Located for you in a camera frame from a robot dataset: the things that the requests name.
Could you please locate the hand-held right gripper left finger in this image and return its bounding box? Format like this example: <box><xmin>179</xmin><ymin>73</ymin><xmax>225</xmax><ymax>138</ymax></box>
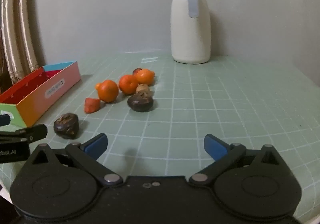
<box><xmin>24</xmin><ymin>133</ymin><xmax>123</xmax><ymax>187</ymax></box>

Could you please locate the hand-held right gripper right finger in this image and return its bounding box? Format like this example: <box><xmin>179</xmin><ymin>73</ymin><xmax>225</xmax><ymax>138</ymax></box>
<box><xmin>189</xmin><ymin>134</ymin><xmax>286</xmax><ymax>187</ymax></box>

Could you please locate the beige satin curtain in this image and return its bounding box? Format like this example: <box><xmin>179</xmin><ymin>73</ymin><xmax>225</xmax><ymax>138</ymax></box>
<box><xmin>0</xmin><ymin>0</ymin><xmax>47</xmax><ymax>90</ymax></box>

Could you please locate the colourful cardboard box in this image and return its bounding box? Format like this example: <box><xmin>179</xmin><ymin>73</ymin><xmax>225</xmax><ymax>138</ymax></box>
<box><xmin>0</xmin><ymin>61</ymin><xmax>82</xmax><ymax>127</ymax></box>

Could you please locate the small red-orange fruit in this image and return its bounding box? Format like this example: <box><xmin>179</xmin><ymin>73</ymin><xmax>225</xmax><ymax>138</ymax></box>
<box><xmin>84</xmin><ymin>98</ymin><xmax>101</xmax><ymax>114</ymax></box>

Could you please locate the large orange mandarin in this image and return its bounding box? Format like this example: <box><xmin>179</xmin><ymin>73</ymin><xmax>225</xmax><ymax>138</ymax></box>
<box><xmin>97</xmin><ymin>80</ymin><xmax>119</xmax><ymax>103</ymax></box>

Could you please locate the green grid mat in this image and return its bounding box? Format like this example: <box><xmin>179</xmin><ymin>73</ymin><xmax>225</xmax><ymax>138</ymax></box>
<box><xmin>0</xmin><ymin>52</ymin><xmax>320</xmax><ymax>224</ymax></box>

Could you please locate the cream thermos jug grey lid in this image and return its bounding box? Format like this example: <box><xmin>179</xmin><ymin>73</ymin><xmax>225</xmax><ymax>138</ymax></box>
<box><xmin>171</xmin><ymin>0</ymin><xmax>212</xmax><ymax>64</ymax></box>

